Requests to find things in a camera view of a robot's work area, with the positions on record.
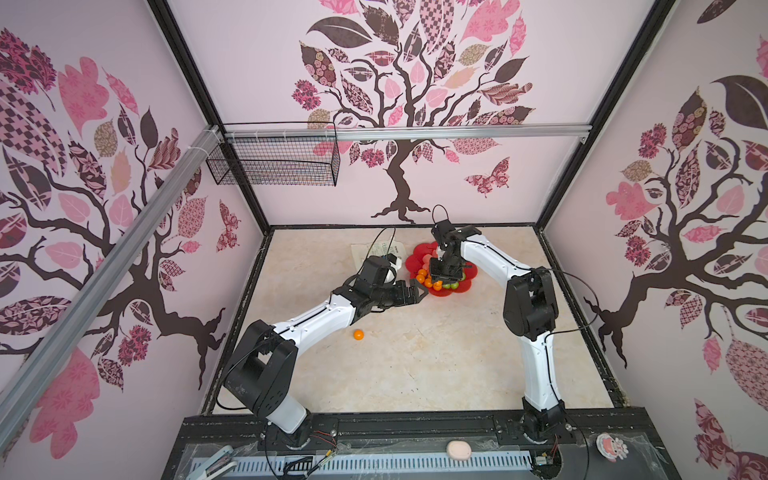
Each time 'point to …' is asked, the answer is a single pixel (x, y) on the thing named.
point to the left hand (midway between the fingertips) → (417, 298)
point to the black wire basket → (279, 161)
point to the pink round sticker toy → (611, 448)
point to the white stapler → (215, 466)
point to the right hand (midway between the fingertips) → (435, 276)
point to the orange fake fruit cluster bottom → (435, 285)
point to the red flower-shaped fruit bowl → (414, 264)
